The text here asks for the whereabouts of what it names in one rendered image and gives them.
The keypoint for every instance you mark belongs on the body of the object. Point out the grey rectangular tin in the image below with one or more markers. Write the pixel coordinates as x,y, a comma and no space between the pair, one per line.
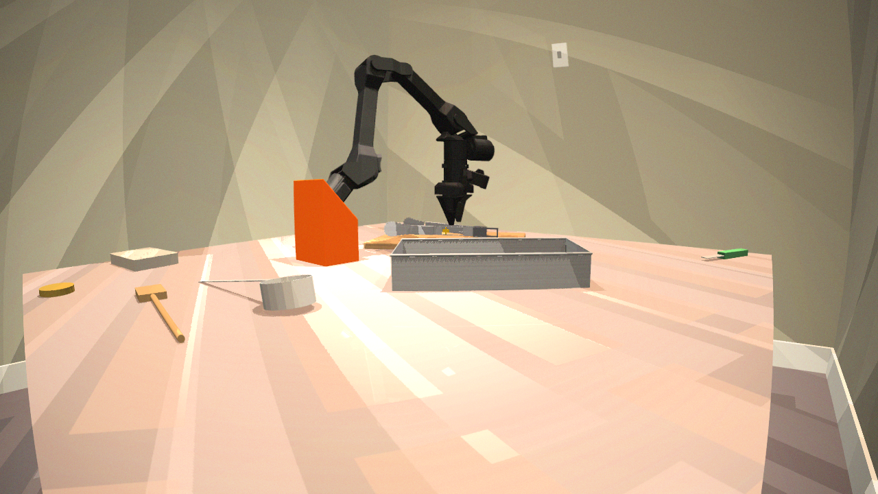
489,263

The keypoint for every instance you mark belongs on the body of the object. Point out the yellow cylinder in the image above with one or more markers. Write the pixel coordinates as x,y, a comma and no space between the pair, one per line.
57,289

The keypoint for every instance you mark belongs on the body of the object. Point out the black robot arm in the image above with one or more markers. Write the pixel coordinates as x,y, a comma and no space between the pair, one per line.
363,164

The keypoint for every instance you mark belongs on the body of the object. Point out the grey saucepan with long thin handle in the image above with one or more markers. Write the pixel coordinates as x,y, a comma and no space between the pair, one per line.
283,293

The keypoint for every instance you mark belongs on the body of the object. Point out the white rectangular block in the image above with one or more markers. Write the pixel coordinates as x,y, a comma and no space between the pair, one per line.
144,258

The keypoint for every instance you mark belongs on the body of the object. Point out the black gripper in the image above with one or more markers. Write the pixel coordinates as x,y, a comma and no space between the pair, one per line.
454,193

